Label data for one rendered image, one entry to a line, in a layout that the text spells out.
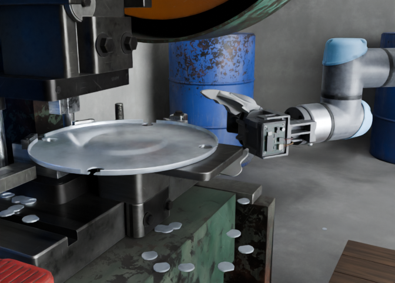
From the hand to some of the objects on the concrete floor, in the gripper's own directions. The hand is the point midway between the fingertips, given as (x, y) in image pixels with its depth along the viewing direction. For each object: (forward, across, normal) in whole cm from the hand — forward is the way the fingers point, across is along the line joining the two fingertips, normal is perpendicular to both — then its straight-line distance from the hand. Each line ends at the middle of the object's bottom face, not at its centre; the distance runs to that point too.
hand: (197, 135), depth 75 cm
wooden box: (-55, +78, -7) cm, 95 cm away
